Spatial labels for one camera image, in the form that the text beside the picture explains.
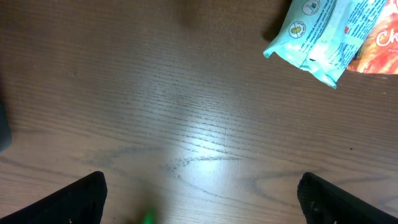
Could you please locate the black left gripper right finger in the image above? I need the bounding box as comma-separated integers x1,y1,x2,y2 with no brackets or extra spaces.
297,172,397,224

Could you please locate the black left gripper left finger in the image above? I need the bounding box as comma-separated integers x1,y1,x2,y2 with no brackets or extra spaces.
1,171,108,224

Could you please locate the orange tissue pack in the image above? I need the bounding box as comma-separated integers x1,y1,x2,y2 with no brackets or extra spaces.
347,0,397,75

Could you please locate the mint green wipes pack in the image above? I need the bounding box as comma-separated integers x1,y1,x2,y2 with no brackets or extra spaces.
264,0,387,88

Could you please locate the grey plastic mesh basket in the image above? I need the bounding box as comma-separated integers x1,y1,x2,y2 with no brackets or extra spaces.
0,95,12,152

